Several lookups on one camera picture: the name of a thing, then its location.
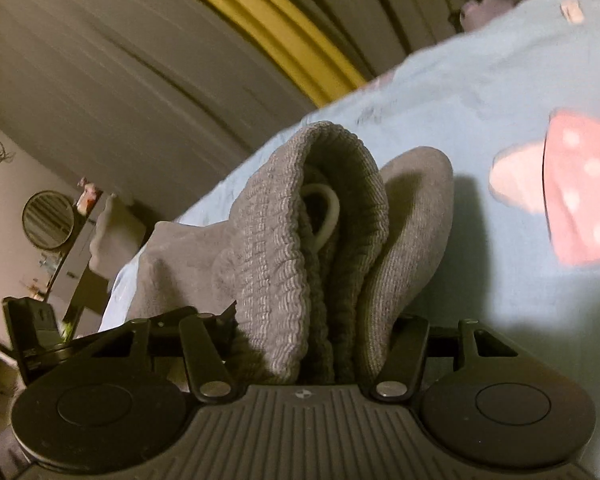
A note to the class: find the white dresser with items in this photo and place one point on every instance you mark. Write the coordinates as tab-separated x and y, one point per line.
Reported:
77	280

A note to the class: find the small pink figurine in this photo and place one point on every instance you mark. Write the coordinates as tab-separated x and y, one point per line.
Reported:
87	195

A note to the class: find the grey pants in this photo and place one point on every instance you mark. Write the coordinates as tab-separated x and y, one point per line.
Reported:
280	240

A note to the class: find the grey curtain with yellow stripe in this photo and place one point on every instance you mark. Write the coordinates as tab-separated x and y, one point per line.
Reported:
130	60

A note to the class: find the round black-framed mirror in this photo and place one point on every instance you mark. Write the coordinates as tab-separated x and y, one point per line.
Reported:
47	220

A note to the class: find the light blue printed bed sheet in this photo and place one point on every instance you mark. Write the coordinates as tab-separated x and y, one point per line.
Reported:
480	285

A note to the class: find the white cloth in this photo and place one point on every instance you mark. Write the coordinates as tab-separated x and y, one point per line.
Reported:
115	240

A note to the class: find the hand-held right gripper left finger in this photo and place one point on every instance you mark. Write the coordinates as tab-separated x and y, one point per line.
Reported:
202	352

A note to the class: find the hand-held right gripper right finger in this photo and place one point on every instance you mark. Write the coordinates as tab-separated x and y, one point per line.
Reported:
409	347

